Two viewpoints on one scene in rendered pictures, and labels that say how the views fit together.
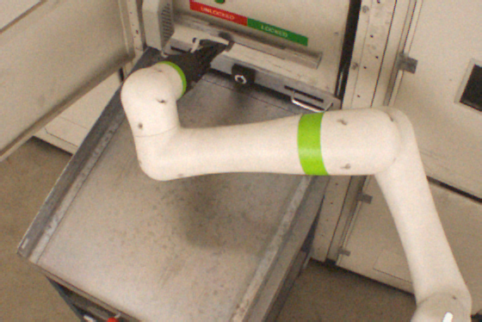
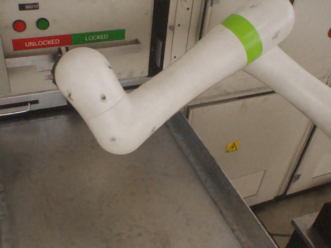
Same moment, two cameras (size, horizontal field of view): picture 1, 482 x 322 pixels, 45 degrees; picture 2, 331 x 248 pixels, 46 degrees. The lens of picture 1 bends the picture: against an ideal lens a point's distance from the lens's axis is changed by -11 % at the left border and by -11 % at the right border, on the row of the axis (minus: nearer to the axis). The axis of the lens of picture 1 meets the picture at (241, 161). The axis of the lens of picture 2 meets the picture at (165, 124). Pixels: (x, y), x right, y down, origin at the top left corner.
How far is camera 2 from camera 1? 87 cm
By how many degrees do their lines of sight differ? 38
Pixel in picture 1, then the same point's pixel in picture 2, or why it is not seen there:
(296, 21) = (114, 15)
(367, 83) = (181, 41)
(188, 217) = (132, 202)
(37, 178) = not seen: outside the picture
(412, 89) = (218, 20)
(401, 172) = (274, 50)
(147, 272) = not seen: outside the picture
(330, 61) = (143, 44)
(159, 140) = (125, 105)
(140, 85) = (86, 56)
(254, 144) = (204, 59)
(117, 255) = not seen: outside the picture
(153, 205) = (98, 214)
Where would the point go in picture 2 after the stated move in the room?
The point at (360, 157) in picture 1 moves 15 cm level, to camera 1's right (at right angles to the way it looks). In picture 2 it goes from (283, 20) to (313, 5)
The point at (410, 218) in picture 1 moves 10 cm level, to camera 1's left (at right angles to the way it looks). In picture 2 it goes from (297, 76) to (279, 90)
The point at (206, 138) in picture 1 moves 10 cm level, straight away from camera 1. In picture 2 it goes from (161, 80) to (124, 62)
